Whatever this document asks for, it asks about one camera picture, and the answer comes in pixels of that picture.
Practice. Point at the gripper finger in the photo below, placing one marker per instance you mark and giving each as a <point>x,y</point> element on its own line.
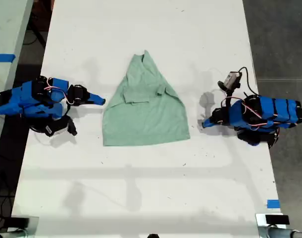
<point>96,101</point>
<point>95,97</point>
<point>211,119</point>
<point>210,124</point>

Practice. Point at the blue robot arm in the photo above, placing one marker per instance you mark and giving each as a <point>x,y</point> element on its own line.
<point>269,111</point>
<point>22,99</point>

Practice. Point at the pale green t-shirt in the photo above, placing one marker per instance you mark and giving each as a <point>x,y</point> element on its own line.
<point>146,119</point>

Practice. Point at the long blue tape strip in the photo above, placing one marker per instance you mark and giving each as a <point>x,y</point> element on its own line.
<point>2,57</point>

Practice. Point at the white side table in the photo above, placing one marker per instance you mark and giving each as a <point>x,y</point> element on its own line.
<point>7,24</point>

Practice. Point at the short blue tape piece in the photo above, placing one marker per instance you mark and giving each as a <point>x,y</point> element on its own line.
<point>273,203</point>

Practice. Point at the small black box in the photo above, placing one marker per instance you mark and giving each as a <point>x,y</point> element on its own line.
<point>277,219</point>
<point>16,221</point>

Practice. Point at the small black round object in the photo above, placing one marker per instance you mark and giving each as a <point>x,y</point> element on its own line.
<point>153,236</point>

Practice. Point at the grey metal tube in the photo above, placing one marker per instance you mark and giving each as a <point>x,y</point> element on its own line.
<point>279,233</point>

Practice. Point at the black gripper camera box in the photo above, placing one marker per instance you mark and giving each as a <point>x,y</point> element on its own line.
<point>57,126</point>

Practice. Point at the grey gripper camera box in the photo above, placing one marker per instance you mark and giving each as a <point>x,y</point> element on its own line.
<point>232,79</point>

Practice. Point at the metal corner bracket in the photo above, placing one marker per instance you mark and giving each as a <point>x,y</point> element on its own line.
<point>261,220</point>
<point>34,223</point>

